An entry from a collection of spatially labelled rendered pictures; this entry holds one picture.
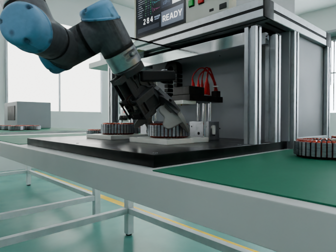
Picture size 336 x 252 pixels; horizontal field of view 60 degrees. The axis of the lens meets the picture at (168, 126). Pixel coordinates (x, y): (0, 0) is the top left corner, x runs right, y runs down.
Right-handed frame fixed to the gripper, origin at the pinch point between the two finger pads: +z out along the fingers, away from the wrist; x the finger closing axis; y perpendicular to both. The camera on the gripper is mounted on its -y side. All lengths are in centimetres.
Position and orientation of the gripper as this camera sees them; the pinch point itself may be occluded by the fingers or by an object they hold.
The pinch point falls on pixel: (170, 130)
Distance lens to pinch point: 77.7
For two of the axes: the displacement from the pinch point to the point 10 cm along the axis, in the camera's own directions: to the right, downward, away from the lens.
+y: -5.9, 6.0, -5.4
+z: 4.3, 8.0, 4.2
